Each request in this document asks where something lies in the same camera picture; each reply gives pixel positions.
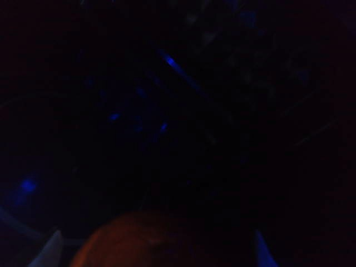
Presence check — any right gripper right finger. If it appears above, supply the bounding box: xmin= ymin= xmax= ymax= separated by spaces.
xmin=255 ymin=229 xmax=279 ymax=267

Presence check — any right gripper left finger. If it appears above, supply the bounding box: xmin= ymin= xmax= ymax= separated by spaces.
xmin=27 ymin=229 xmax=63 ymax=267

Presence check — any orange fruit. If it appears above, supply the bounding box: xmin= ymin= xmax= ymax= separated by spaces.
xmin=69 ymin=210 xmax=253 ymax=267

